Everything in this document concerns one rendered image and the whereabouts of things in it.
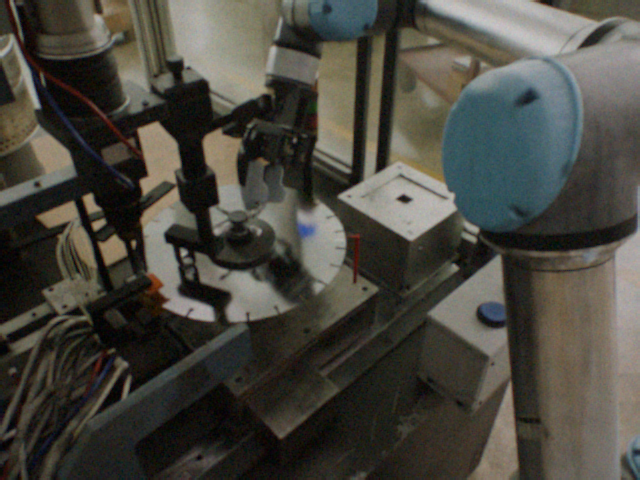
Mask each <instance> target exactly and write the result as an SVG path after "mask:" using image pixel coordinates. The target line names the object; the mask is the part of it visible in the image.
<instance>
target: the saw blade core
mask: <svg viewBox="0 0 640 480"><path fill-rule="evenodd" d="M283 187H284V186H283ZM218 188H219V195H220V204H219V205H221V206H223V207H224V208H226V209H227V210H229V211H235V210H243V211H245V208H244V205H243V201H242V197H241V192H240V185H239V183H238V184H237V188H235V184H228V185H222V186H218ZM284 188H285V190H287V199H286V201H284V202H283V203H268V204H267V205H266V207H265V208H264V210H263V211H262V212H261V213H260V214H259V215H257V219H261V220H263V221H265V222H267V223H269V224H270V225H271V226H272V227H273V229H274V231H275V234H276V245H275V248H274V250H273V252H272V253H271V254H270V255H269V256H268V257H267V258H265V259H264V260H262V261H260V262H256V263H254V264H250V265H245V266H228V265H224V264H221V263H218V262H216V261H214V260H213V259H212V258H211V257H210V256H205V255H202V254H199V253H195V256H196V261H197V262H196V263H193V261H192V264H191V265H189V266H185V267H184V268H180V266H179V265H178V263H177V262H176V261H175V256H174V252H173V248H172V246H171V244H168V243H166V242H165V238H164V232H165V231H166V230H167V229H168V228H169V227H170V226H171V225H172V224H177V225H182V226H185V227H189V228H192V229H196V230H197V228H196V223H195V217H194V214H191V213H190V212H189V211H188V210H187V208H186V207H185V206H184V205H183V204H182V202H181V201H179V200H178V201H176V202H175V203H173V204H171V205H170V206H169V207H170V208H169V207H167V208H165V209H164V210H162V211H161V212H160V213H159V214H156V215H155V216H154V217H153V219H152V221H153V222H152V221H150V222H149V223H148V224H147V226H146V227H145V228H144V230H143V232H144V242H145V253H146V260H147V267H148V272H142V271H144V265H143V262H142V261H141V258H140V255H138V254H139V251H138V248H137V243H136V246H135V250H133V255H132V265H133V272H134V275H136V278H138V277H140V276H142V275H144V274H146V275H149V274H151V273H153V274H154V275H155V276H156V277H157V278H159V279H160V280H161V281H162V282H163V283H164V287H162V288H161V289H159V290H156V291H154V292H153V293H151V294H149V296H148V297H149V298H150V299H151V300H152V301H154V302H155V303H156V304H158V305H160V306H163V308H165V309H167V310H169V311H171V312H173V313H175V314H178V315H180V316H184V317H186V316H187V315H188V314H189V312H190V310H191V309H193V311H191V312H190V314H189V315H188V318H191V319H195V320H200V321H207V322H216V319H217V314H220V316H219V318H218V321H217V322H218V323H238V322H241V321H243V322H247V315H246V313H249V321H255V320H261V319H266V318H270V317H273V316H277V315H278V313H277V311H276V309H274V307H277V310H278V311H279V313H280V314H283V313H285V312H289V311H291V310H293V309H296V308H298V307H300V306H301V305H303V304H305V300H306V302H308V300H310V299H311V298H313V297H315V296H317V295H318V294H319V293H320V292H322V291H323V290H324V289H325V288H326V285H327V286H328V285H329V284H330V283H331V281H332V280H333V279H334V278H335V276H336V275H337V272H338V270H339V267H340V266H342V264H343V261H344V258H345V253H346V250H344V249H346V241H335V238H345V240H346V237H345V233H344V230H343V227H341V225H340V223H339V221H338V220H337V217H336V216H334V213H333V212H332V211H331V210H330V209H329V208H328V207H326V206H325V205H324V204H323V203H321V202H320V201H318V200H317V199H315V198H312V197H310V196H308V195H306V194H303V193H302V192H299V191H296V189H293V188H289V187H284ZM299 196H300V197H299ZM217 206H218V205H217ZM217 206H214V207H211V208H210V210H211V216H212V223H213V226H215V225H216V224H218V223H219V222H222V221H224V220H227V216H225V215H224V214H222V213H221V212H219V211H217V210H216V207H217ZM171 208H172V209H174V210H172V209H171ZM331 216H332V217H331ZM327 217H330V219H327ZM156 222H160V223H156ZM334 232H337V233H334ZM145 237H148V238H145ZM336 248H337V249H338V250H336ZM330 265H334V266H330ZM336 266H337V267H336ZM139 272H140V273H139ZM318 282H322V283H323V284H322V283H318ZM324 284H325V285H324ZM300 295H301V296H302V297H303V298H304V299H305V300H303V299H302V298H301V297H299V296H300ZM168 300H171V301H169V302H167V301H168ZM166 302H167V303H166ZM165 303H166V304H165ZM164 304H165V305H164Z"/></svg>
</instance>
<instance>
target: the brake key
mask: <svg viewBox="0 0 640 480"><path fill-rule="evenodd" d="M480 315H481V316H482V318H483V319H484V320H486V322H488V323H490V324H495V325H501V324H504V323H506V317H505V306H504V305H503V304H501V303H499V302H494V301H489V302H485V303H484V304H483V305H482V306H481V309H480Z"/></svg>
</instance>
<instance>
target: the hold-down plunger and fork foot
mask: <svg viewBox="0 0 640 480"><path fill-rule="evenodd" d="M194 217H195V223H196V228H197V230H196V229H192V228H189V227H185V226H182V225H177V224H172V225H171V226H170V227H169V228H168V229H167V230H166V231H165V232H164V238H165V242H166V243H168V244H171V246H172V248H173V252H174V256H175V261H176V262H177V263H178V265H179V266H180V268H184V267H185V266H184V262H183V257H182V252H180V248H182V249H185V250H187V251H188V253H189V255H190V257H191V259H192V261H193V263H196V262H197V261H196V256H195V253H199V254H202V255H205V256H210V257H213V258H217V257H218V255H219V254H220V253H221V252H222V251H223V249H224V248H225V245H224V238H223V237H221V236H218V235H214V229H213V223H212V216H211V210H210V209H209V210H207V211H203V212H197V213H194Z"/></svg>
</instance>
